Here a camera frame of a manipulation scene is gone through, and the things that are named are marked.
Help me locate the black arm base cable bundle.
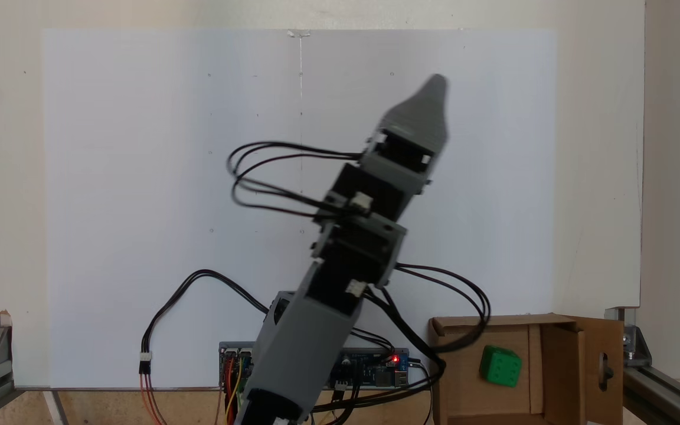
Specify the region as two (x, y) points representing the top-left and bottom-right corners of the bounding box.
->
(310, 263), (492, 415)

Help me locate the open cardboard box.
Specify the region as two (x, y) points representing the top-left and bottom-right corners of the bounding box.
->
(428, 313), (625, 425)

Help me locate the black cable with white connector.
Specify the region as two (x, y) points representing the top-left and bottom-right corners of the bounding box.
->
(139, 269), (271, 376)

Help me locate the small circuit board with wires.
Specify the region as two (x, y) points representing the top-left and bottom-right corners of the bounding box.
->
(221, 348), (256, 380)

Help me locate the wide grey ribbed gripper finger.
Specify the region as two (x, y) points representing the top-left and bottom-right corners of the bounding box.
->
(374, 73), (450, 156)

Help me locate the red and orange wire pair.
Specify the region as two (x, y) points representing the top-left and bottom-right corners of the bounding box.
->
(139, 372), (168, 425)

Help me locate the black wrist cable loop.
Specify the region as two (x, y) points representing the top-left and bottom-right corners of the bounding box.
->
(226, 141), (371, 218)

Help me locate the coloured jumper wire bundle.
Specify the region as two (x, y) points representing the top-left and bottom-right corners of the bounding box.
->
(222, 353), (247, 425)

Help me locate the blue circuit board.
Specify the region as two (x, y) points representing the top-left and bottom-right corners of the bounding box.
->
(329, 347), (410, 389)

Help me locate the green die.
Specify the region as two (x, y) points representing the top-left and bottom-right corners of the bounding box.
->
(479, 345), (523, 388)

